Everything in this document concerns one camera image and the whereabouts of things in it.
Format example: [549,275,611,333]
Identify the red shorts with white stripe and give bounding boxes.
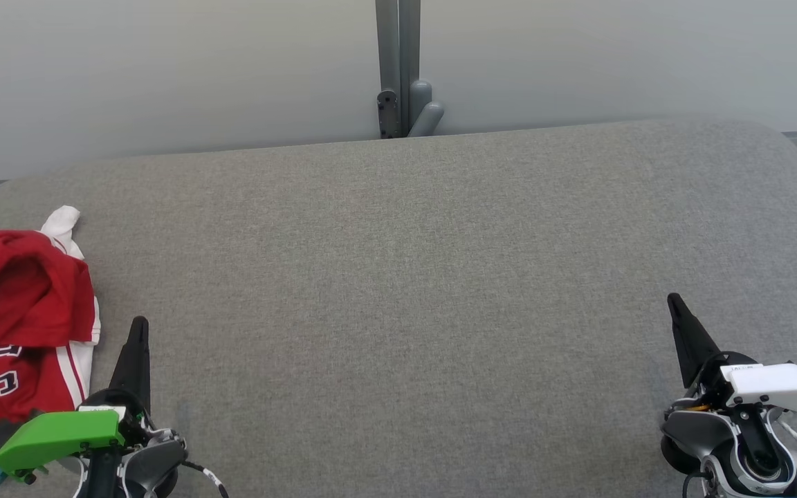
[0,230,97,374]

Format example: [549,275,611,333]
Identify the grey metal partition post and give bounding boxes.
[375,0,422,139]

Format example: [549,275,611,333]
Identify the black cable with white bands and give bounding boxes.
[183,459,230,498]

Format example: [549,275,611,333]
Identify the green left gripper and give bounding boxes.
[0,316,155,483]

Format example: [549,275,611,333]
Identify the red jersey with number print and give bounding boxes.
[0,205,102,478]

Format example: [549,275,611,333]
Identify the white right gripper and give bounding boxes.
[667,293,797,417]

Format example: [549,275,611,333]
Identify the dark perforated post plate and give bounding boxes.
[377,89,400,139]

